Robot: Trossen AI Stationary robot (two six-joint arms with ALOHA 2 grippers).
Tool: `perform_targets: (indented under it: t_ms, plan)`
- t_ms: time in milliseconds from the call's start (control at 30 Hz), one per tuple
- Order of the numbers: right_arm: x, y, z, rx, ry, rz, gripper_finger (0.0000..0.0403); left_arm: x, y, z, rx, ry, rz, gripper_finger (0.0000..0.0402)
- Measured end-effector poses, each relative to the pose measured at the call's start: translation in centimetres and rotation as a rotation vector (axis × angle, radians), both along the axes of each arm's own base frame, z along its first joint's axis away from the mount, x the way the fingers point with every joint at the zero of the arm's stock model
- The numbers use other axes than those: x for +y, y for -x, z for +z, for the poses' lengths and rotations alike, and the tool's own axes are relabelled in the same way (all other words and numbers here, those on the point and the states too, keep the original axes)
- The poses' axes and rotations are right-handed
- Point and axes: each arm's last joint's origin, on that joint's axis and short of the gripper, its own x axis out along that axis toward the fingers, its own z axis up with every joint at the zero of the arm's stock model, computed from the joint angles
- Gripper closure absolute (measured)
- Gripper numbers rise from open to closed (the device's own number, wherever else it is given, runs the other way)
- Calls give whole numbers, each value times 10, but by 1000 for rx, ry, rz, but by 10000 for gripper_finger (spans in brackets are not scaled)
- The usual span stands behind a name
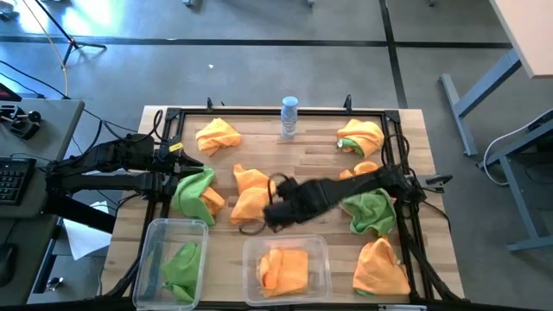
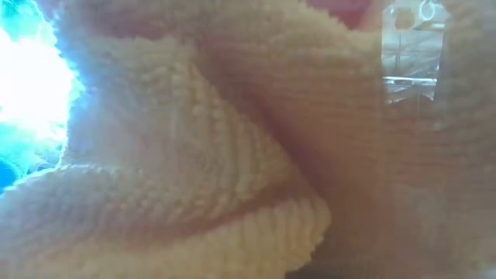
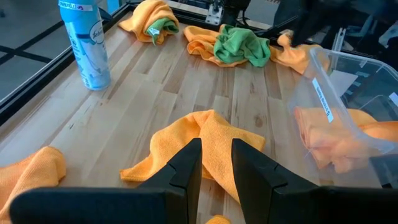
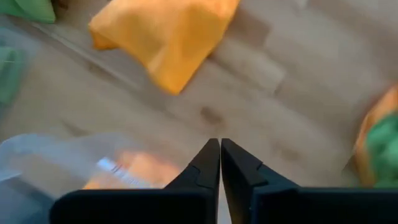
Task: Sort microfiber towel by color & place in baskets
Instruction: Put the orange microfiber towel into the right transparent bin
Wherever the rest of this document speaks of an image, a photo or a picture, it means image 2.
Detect orange microfiber towel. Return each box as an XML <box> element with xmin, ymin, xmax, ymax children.
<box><xmin>0</xmin><ymin>0</ymin><xmax>496</xmax><ymax>279</ymax></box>

